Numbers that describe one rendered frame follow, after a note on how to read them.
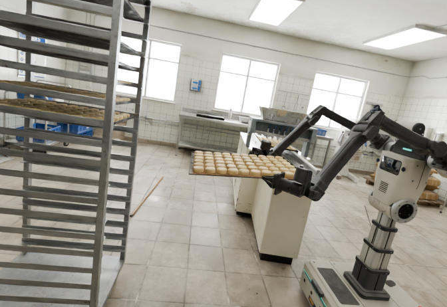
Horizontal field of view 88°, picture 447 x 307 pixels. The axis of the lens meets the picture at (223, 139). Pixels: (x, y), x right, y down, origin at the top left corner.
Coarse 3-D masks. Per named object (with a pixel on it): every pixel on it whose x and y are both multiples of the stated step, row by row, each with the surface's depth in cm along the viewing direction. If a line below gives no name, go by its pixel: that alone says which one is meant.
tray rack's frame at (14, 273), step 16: (144, 0) 128; (32, 80) 131; (32, 96) 133; (32, 256) 146; (48, 256) 148; (64, 256) 150; (80, 256) 153; (112, 256) 158; (0, 272) 131; (16, 272) 133; (32, 272) 135; (48, 272) 137; (64, 272) 139; (112, 272) 145; (0, 288) 122; (16, 288) 124; (32, 288) 125; (48, 288) 127; (64, 288) 128; (0, 304) 114; (16, 304) 116; (32, 304) 117; (48, 304) 118; (64, 304) 120
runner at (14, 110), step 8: (8, 112) 93; (16, 112) 94; (24, 112) 94; (32, 112) 94; (40, 112) 95; (48, 112) 95; (64, 120) 96; (72, 120) 96; (80, 120) 97; (88, 120) 97; (96, 120) 97
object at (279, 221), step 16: (288, 160) 229; (256, 192) 255; (272, 192) 189; (256, 208) 241; (272, 208) 191; (288, 208) 191; (304, 208) 191; (256, 224) 228; (272, 224) 194; (288, 224) 193; (304, 224) 193; (256, 240) 230; (272, 240) 196; (288, 240) 196; (272, 256) 202; (288, 256) 199
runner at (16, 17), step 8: (0, 16) 87; (8, 16) 87; (16, 16) 87; (24, 16) 88; (32, 16) 88; (32, 24) 88; (40, 24) 89; (48, 24) 89; (56, 24) 89; (64, 24) 89; (72, 24) 90; (72, 32) 91; (80, 32) 90; (88, 32) 91; (96, 32) 91; (104, 32) 91; (120, 40) 92
